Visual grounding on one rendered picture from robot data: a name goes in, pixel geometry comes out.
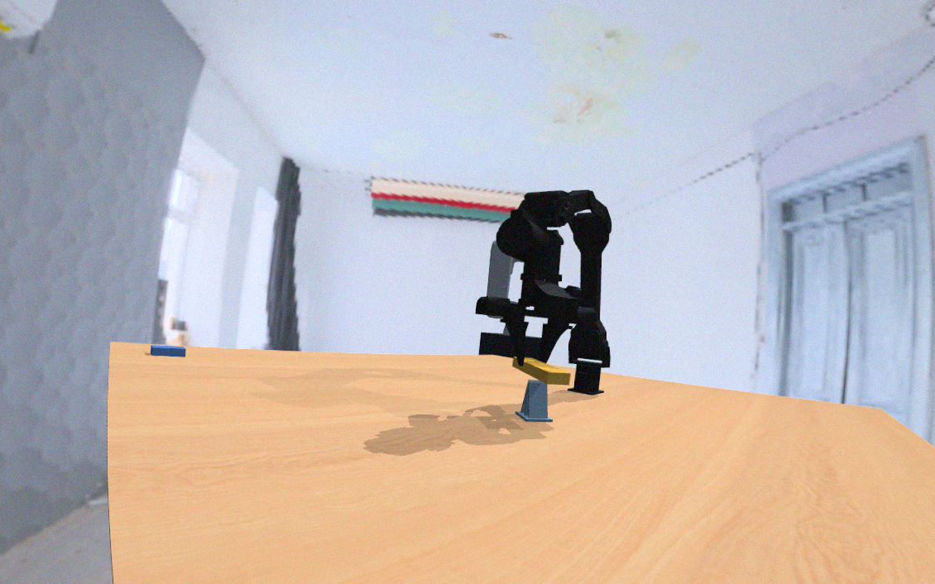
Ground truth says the yellow bar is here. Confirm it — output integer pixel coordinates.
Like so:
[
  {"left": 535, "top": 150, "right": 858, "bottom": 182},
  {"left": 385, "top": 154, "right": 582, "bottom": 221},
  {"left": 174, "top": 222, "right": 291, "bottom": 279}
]
[{"left": 512, "top": 357, "right": 571, "bottom": 385}]

